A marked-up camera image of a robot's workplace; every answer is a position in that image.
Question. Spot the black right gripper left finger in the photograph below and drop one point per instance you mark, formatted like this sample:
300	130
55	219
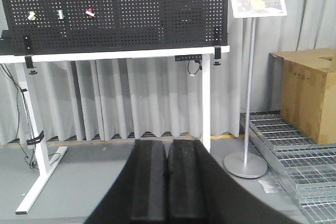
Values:
149	194

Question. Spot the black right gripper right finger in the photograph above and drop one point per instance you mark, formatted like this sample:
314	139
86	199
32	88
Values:
185	195

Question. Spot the grey curtain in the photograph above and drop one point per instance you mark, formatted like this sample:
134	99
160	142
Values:
132	96

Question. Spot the black table control panel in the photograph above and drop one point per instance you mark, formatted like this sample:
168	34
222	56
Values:
188	57

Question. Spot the metal floor grating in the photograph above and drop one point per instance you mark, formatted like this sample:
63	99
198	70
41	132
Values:
304	169

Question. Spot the brown cardboard box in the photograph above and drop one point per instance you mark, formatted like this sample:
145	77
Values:
308	92

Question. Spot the right black clamp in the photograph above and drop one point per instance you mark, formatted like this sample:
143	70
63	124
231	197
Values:
216	44

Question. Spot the black clamp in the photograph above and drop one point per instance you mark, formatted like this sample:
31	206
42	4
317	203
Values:
216	44
29	53

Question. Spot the left black clamp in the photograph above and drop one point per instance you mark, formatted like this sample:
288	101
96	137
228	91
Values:
29	53

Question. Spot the silver sign stand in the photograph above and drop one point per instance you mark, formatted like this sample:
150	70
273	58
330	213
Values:
245	164

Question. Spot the black perforated pegboard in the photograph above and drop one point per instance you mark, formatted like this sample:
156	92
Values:
118	25

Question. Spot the white table frame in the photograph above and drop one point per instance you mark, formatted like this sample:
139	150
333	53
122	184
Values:
48	166

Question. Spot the red knob switch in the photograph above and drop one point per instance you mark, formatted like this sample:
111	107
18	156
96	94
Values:
90	13

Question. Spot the green knob switch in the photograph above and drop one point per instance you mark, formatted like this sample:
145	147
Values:
61	14

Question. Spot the yellow knob switch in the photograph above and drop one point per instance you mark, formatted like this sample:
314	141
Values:
32	15

